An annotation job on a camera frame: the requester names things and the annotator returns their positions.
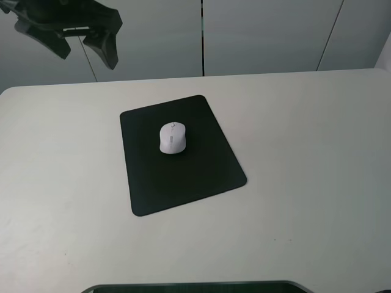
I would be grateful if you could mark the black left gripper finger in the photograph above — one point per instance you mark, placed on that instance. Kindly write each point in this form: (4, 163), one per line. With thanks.
(48, 39)

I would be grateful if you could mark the grey computer mouse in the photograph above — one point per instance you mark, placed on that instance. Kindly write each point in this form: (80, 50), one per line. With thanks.
(172, 138)

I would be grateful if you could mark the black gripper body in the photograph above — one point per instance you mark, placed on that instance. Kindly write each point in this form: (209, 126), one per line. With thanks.
(37, 19)

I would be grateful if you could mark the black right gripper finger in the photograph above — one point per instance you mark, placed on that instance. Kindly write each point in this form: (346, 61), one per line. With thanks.
(102, 40)

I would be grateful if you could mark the black mouse pad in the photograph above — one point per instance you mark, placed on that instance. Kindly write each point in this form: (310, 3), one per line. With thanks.
(158, 181)

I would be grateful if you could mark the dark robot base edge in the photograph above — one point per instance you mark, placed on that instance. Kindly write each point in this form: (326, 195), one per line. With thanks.
(241, 286)

